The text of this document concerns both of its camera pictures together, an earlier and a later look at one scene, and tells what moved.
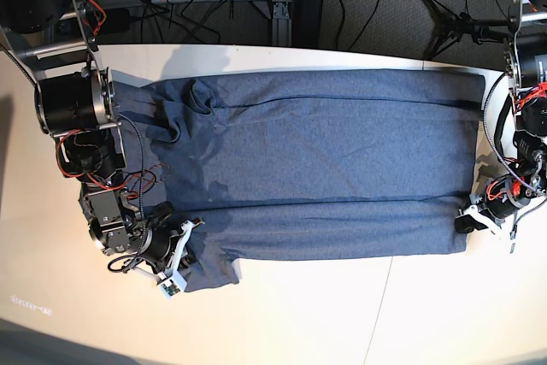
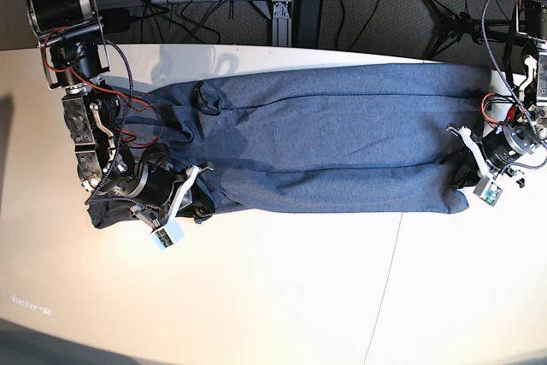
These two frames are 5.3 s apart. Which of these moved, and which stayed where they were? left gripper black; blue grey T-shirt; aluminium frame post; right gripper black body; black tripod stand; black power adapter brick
Moved: left gripper black; blue grey T-shirt; right gripper black body
Stayed: aluminium frame post; black power adapter brick; black tripod stand
